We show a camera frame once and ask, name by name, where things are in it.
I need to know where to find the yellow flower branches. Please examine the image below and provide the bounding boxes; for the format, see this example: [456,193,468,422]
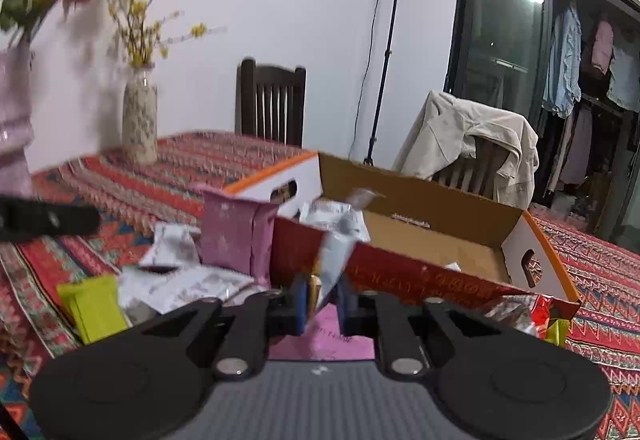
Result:
[105,0,228,68]

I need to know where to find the red snack packet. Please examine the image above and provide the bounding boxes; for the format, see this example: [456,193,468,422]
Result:
[482,293,553,338]

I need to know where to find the hanging pale pink garment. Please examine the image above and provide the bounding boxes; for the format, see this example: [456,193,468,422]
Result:
[557,105,596,186]

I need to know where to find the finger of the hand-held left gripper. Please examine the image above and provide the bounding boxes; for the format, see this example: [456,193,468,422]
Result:
[0,194,101,241]

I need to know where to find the dark wooden chair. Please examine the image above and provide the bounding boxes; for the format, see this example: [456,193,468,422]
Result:
[235,58,307,148]

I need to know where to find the yellow-green snack packet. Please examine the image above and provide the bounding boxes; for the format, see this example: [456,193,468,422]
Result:
[56,274,132,346]

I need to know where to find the pink snack packet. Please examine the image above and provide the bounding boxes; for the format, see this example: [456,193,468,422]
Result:
[270,303,376,361]
[200,187,281,288]

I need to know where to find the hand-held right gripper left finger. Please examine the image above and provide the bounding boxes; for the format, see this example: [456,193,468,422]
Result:
[140,273,308,381]

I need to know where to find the hanging clothes rack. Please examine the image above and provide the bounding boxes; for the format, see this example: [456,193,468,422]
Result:
[442,0,640,246]

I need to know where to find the red orange cardboard box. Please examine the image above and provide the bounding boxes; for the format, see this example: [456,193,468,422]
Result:
[222,151,582,321]

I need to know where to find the hanging blue shirt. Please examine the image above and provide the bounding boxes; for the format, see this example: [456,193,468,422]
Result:
[542,3,583,118]

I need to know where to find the black light cable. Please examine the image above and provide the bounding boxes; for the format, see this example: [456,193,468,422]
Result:
[352,0,383,156]

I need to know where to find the floral patterned ceramic vase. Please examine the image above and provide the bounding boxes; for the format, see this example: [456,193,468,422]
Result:
[121,65,160,166]

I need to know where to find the wooden chair under jacket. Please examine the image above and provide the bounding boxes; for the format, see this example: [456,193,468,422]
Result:
[430,140,506,198]

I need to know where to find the black light stand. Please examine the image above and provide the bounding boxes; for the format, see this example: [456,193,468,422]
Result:
[362,0,403,166]

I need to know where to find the beige jacket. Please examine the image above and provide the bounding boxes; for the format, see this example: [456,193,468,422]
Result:
[392,90,540,211]

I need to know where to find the silver white snack packet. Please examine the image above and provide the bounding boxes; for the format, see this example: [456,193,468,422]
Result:
[312,187,386,316]
[299,199,351,233]

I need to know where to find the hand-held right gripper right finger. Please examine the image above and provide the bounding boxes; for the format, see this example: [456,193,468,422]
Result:
[337,274,506,381]

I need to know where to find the pale pink vase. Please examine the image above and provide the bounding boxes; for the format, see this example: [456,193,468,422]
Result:
[0,38,36,198]

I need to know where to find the hanging pale blue garment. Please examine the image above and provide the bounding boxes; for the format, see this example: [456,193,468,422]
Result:
[607,40,640,113]

